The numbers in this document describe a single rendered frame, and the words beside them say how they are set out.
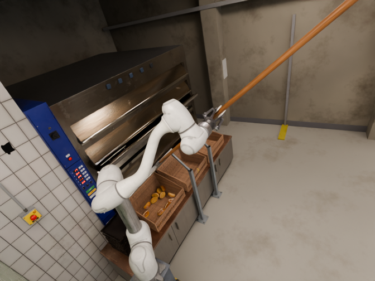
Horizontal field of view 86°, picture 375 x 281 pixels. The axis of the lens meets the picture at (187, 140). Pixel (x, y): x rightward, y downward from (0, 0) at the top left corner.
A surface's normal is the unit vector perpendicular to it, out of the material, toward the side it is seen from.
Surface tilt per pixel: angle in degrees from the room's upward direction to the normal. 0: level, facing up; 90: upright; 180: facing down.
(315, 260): 0
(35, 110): 90
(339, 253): 0
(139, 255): 5
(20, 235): 90
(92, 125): 70
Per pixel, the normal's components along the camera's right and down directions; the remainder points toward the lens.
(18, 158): 0.83, 0.16
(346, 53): -0.47, 0.57
